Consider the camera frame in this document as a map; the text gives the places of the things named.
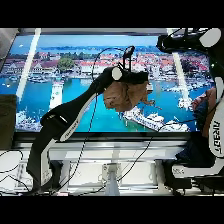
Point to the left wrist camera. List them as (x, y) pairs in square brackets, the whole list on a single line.
[(128, 56)]

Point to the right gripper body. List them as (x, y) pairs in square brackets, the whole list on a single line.
[(166, 43)]

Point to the olive garment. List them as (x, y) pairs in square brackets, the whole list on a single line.
[(7, 120)]

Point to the brown trousers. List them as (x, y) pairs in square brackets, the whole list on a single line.
[(125, 96)]

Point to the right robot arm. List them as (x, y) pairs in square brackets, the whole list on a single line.
[(218, 126)]

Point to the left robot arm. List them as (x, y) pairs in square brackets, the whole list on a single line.
[(73, 116)]

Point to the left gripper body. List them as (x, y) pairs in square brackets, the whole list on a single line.
[(137, 77)]

